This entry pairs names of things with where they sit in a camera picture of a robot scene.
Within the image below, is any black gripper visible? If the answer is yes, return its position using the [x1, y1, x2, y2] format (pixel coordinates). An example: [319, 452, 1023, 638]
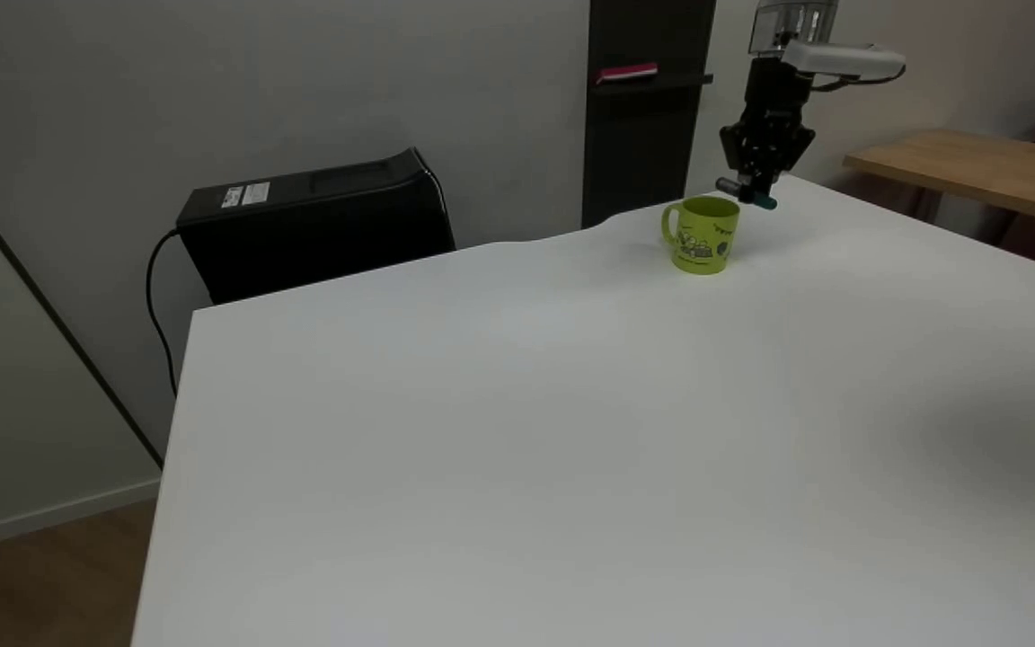
[720, 55, 819, 197]

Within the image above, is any pink label strip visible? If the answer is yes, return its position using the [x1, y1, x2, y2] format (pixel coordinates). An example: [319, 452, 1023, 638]
[592, 60, 664, 85]

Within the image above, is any black box power cable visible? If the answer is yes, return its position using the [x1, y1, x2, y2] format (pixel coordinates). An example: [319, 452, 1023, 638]
[139, 225, 187, 399]

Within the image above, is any large black box white label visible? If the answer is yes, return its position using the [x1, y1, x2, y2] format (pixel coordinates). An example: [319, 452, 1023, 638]
[172, 144, 460, 307]

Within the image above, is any thin black diagonal rod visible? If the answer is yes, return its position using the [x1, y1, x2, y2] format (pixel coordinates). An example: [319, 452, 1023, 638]
[0, 156, 170, 470]

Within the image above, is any light wooden table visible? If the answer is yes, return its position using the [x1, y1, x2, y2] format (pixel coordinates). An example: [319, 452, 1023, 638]
[840, 126, 1035, 235]

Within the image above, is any lime green plastic cup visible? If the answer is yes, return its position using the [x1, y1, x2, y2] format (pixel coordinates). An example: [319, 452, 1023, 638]
[658, 194, 745, 276]

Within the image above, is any tall dark cabinet panel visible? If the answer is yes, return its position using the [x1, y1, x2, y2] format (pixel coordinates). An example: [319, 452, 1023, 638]
[579, 0, 720, 231]

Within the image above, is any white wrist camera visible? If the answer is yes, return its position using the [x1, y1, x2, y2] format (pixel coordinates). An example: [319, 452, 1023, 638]
[775, 41, 913, 85]

